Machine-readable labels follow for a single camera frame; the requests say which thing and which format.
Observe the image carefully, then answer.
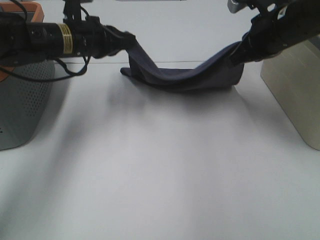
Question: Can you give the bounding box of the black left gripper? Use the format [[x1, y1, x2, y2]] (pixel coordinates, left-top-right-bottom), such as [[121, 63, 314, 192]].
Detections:
[[72, 16, 136, 59]]

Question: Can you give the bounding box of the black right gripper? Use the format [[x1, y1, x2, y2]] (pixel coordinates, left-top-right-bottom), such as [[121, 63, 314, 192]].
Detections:
[[228, 7, 285, 67]]

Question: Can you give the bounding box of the dark navy towel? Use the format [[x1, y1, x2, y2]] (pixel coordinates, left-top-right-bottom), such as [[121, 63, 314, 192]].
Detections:
[[120, 42, 244, 93]]

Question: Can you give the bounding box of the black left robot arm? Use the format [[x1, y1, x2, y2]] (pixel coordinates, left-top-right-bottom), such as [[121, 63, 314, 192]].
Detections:
[[0, 12, 136, 67]]

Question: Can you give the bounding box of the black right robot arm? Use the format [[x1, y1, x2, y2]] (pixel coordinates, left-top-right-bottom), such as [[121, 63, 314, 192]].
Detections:
[[227, 0, 320, 66]]

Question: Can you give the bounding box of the beige basket with grey rim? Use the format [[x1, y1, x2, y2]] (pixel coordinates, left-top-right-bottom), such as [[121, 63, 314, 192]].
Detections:
[[260, 36, 320, 150]]

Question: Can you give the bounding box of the grey basket with orange rim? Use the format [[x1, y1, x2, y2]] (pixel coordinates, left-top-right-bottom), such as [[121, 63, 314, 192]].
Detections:
[[0, 1, 56, 151]]

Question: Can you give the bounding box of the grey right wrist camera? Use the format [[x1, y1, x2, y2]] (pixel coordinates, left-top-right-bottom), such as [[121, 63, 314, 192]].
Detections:
[[227, 0, 276, 14]]

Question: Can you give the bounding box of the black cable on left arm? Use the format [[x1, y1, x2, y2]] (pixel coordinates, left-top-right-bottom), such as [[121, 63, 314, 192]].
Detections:
[[0, 0, 91, 83]]

